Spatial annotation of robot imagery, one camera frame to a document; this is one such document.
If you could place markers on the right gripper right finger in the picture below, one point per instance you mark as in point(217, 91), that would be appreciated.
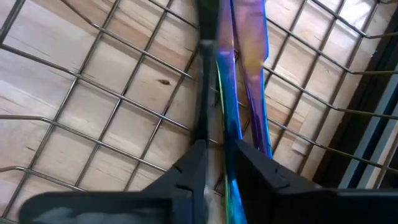
point(267, 193)

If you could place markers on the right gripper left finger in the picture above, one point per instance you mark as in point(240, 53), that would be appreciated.
point(189, 186)

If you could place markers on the iridescent table knife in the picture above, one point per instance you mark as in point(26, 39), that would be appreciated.
point(230, 109)
point(253, 46)

